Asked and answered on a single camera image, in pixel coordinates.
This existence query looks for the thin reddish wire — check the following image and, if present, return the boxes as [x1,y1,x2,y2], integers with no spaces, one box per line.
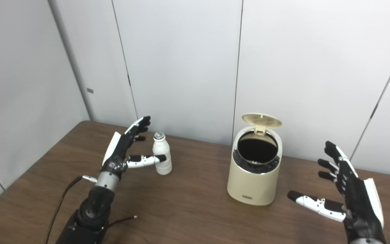
[107,216,138,228]

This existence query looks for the white and black left hand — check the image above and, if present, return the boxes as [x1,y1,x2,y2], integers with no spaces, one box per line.
[100,116,167,177]

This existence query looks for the round cream bin lid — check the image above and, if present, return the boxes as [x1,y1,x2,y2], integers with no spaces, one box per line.
[242,113,282,135]

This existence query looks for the small white plastic bottle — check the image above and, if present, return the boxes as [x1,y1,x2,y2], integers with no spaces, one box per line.
[152,132,173,175]

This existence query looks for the white and black right hand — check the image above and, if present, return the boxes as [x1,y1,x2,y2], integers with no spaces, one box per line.
[287,141,387,244]

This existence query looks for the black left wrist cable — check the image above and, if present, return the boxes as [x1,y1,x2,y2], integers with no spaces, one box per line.
[44,175,98,244]

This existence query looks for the black bin liner bag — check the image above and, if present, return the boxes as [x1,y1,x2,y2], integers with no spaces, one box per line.
[232,130,280,174]

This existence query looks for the cream-colored bin body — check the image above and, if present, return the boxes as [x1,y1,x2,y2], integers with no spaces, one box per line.
[227,126,283,206]

